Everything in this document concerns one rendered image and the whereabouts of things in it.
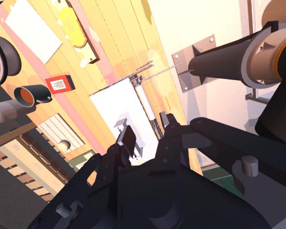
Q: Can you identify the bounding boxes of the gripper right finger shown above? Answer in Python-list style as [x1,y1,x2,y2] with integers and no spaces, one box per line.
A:
[155,112,286,179]

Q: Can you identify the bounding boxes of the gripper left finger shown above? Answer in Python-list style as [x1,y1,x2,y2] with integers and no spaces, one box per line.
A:
[27,125,137,229]

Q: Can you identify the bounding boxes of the green box with white label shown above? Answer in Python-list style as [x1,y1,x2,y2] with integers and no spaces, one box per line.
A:
[67,149,97,170]

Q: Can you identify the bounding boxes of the grey tool box catch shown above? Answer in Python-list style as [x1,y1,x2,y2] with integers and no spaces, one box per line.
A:
[113,114,144,158]

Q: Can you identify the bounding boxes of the white tool box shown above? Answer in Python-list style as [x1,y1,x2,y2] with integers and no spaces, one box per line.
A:
[88,78,163,165]

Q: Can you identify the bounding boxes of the red box with white label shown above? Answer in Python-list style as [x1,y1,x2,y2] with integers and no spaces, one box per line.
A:
[45,75,76,94]

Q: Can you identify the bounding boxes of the short grey metal bar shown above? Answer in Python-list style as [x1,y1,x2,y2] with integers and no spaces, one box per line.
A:
[135,60,155,71]

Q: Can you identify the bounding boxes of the green crate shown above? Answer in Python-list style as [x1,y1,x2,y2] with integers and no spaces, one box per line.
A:
[202,166,244,199]

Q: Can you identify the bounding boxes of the ribbed grey board with ball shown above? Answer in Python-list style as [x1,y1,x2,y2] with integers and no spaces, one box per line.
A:
[38,113,85,153]

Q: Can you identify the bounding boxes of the brown shelf unit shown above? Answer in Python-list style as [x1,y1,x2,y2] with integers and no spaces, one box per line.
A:
[0,123,77,203]

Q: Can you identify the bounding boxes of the thin grey metal rod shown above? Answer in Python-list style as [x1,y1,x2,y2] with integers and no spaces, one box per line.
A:
[143,62,184,81]

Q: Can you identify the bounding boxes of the dark mug with orange inside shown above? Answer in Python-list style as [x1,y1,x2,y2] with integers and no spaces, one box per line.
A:
[13,84,53,107]

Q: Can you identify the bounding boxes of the grey round tube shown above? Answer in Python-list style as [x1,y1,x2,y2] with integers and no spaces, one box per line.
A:
[0,98,37,125]

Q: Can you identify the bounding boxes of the tan round vessel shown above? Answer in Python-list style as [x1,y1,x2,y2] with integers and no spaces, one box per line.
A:
[261,0,286,25]

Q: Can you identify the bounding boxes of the white paper sheet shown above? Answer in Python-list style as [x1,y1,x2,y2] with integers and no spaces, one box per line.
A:
[4,0,63,65]

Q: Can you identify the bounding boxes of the white cylindrical tool box handle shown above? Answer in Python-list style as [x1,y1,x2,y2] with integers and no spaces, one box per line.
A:
[134,85,157,120]

